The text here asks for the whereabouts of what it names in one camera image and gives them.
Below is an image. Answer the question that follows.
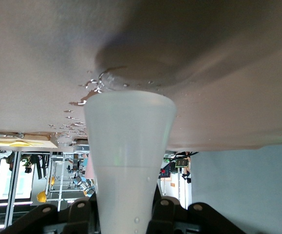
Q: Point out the translucent sauce bottle orange cap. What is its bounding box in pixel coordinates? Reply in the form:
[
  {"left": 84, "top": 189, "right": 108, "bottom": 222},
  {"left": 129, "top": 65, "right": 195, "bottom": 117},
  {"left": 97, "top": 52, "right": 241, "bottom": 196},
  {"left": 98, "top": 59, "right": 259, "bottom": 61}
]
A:
[{"left": 83, "top": 90, "right": 177, "bottom": 234}]

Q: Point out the red emergency stop button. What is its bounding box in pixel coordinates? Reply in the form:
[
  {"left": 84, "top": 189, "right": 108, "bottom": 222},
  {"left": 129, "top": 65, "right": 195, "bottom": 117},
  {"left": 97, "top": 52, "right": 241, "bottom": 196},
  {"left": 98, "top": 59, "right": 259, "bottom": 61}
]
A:
[{"left": 158, "top": 167, "right": 171, "bottom": 179}]

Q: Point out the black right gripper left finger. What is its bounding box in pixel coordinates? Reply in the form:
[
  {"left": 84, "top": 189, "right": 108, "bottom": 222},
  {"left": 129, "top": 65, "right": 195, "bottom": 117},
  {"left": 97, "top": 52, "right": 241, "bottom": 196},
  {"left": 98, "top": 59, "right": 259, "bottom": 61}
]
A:
[{"left": 0, "top": 195, "right": 100, "bottom": 234}]

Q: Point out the brown table cover mat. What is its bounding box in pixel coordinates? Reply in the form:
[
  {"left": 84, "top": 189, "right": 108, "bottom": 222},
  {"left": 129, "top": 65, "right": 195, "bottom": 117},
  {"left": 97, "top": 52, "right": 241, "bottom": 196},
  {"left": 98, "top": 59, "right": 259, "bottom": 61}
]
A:
[{"left": 0, "top": 0, "right": 282, "bottom": 152}]

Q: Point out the black screen green display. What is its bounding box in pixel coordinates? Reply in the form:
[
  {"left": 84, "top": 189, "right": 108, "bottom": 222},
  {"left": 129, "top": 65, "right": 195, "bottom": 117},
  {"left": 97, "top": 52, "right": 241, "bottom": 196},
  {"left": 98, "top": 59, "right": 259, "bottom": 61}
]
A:
[{"left": 174, "top": 158, "right": 189, "bottom": 169}]

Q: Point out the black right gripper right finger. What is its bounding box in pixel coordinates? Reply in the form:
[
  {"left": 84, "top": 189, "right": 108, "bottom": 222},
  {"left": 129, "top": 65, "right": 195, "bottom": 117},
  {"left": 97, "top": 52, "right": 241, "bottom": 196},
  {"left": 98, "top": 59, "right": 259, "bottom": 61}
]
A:
[{"left": 147, "top": 196, "right": 246, "bottom": 234}]

